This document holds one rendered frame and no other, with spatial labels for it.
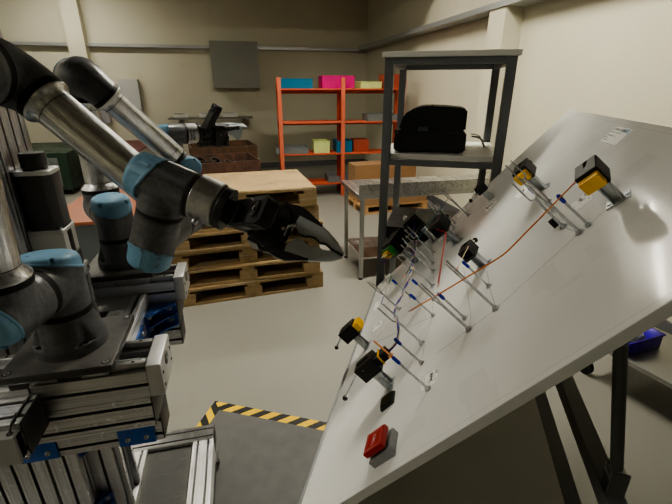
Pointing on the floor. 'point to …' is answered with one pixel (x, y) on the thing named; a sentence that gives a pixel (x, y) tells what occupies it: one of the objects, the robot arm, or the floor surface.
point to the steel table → (365, 247)
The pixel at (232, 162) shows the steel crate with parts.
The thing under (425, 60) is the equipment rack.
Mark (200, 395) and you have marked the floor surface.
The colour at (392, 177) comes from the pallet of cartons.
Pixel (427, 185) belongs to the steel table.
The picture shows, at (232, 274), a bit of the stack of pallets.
